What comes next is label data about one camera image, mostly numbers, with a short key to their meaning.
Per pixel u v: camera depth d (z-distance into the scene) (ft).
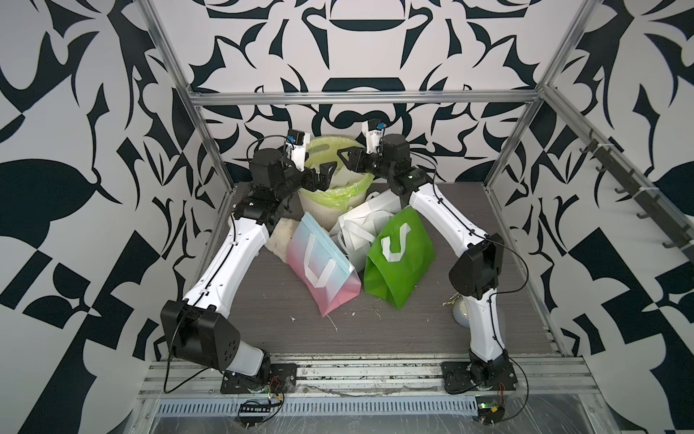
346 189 2.60
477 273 1.80
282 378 2.45
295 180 2.06
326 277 2.44
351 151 2.42
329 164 2.21
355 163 2.39
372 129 2.38
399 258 2.60
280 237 2.93
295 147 1.98
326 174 2.13
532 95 3.02
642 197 1.95
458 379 2.44
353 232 2.48
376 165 2.34
